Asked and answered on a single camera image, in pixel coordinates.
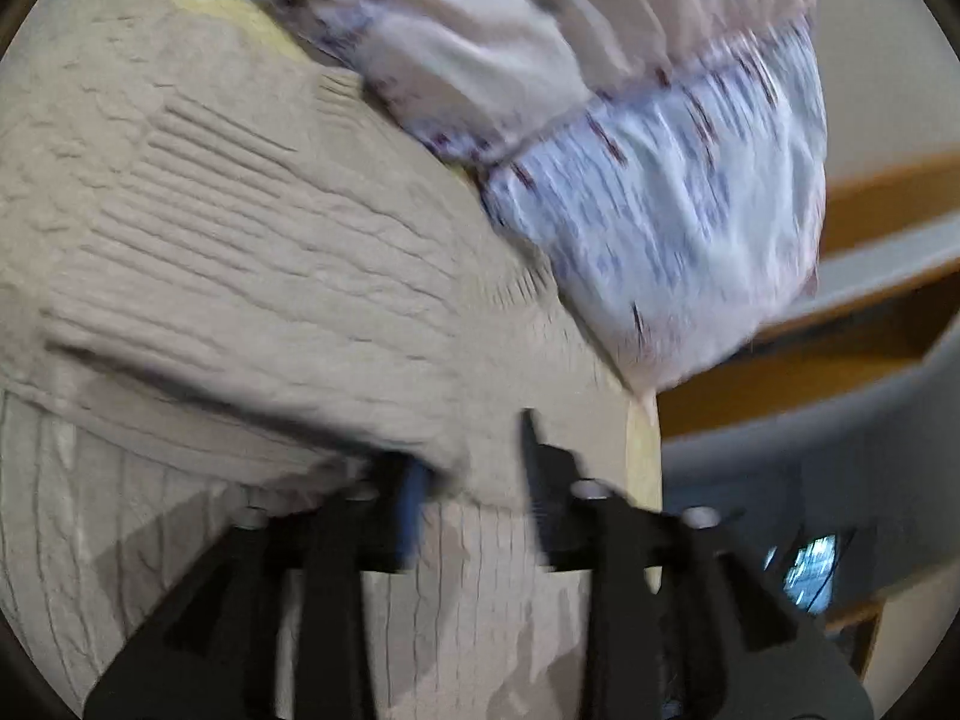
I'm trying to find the beige knit sweater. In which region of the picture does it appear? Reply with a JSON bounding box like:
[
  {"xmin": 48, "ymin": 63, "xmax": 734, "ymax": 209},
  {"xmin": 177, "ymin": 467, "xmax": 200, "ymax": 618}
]
[{"xmin": 0, "ymin": 0, "xmax": 638, "ymax": 720}]

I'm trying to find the wooden bed frame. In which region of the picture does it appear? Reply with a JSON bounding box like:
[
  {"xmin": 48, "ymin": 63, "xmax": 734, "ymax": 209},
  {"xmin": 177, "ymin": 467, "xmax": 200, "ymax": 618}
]
[{"xmin": 656, "ymin": 154, "xmax": 960, "ymax": 440}]

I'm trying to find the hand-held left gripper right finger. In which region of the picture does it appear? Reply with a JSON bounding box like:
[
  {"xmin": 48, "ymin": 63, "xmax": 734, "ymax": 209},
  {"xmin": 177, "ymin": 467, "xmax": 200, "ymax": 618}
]
[{"xmin": 520, "ymin": 409, "xmax": 875, "ymax": 720}]

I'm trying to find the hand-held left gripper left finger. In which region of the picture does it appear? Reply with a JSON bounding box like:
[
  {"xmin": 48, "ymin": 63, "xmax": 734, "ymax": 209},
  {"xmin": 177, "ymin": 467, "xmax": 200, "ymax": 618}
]
[{"xmin": 84, "ymin": 451, "xmax": 434, "ymax": 720}]

